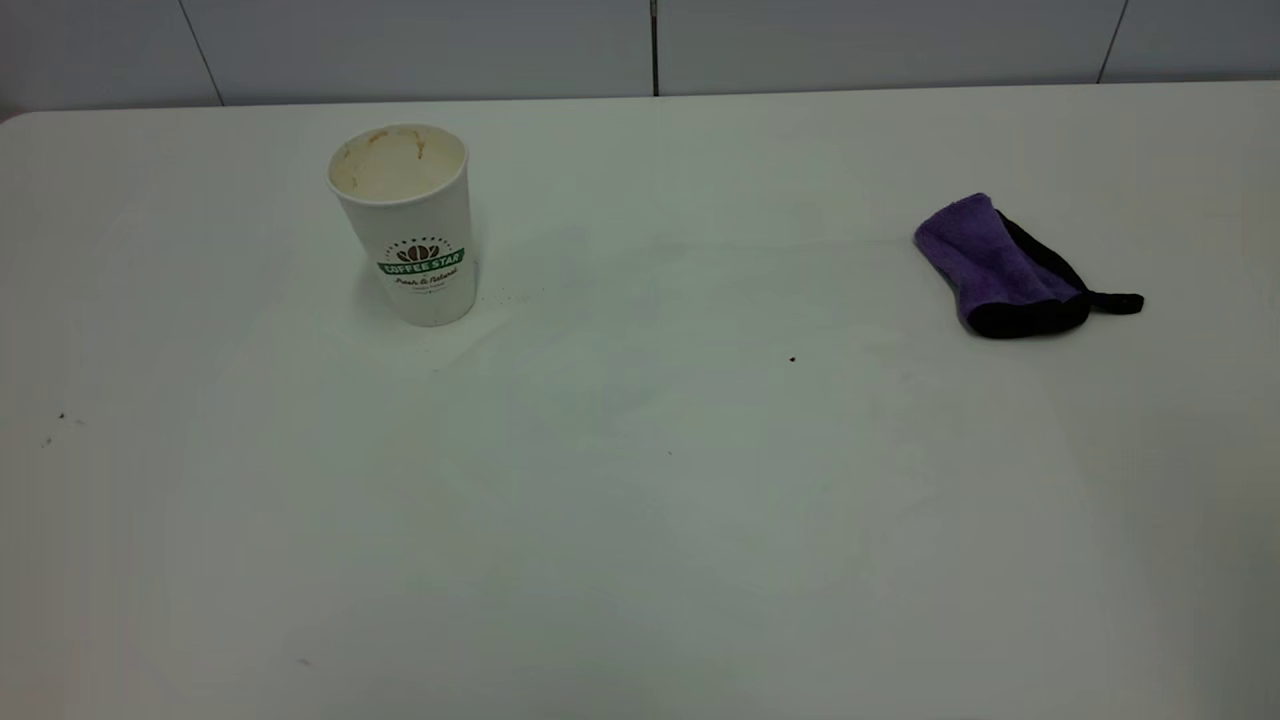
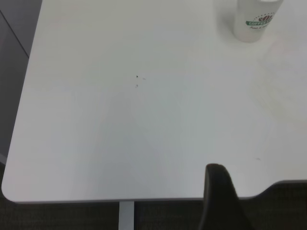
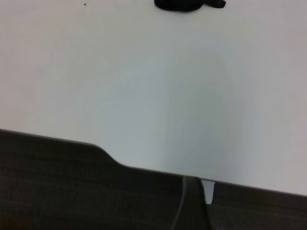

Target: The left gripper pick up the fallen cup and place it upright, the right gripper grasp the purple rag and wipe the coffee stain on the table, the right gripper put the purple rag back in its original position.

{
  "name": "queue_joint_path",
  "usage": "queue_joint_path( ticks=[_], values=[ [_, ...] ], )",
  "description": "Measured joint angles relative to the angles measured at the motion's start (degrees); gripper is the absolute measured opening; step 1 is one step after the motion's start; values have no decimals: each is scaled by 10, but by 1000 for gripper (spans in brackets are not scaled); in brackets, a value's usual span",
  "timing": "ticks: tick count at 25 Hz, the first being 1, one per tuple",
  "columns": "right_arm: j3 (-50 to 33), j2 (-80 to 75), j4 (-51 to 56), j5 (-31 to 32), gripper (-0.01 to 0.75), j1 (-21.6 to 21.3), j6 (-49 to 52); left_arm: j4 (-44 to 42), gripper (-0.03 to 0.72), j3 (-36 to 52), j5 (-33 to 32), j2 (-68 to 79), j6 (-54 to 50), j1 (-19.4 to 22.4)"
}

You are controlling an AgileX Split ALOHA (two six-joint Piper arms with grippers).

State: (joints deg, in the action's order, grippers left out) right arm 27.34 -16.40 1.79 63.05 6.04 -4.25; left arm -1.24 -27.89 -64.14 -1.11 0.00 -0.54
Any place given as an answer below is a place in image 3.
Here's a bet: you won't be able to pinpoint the purple cloth with black trim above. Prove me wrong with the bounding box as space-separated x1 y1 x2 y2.
154 0 227 12

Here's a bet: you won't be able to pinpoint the black table support post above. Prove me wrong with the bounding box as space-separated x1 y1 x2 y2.
171 176 211 230

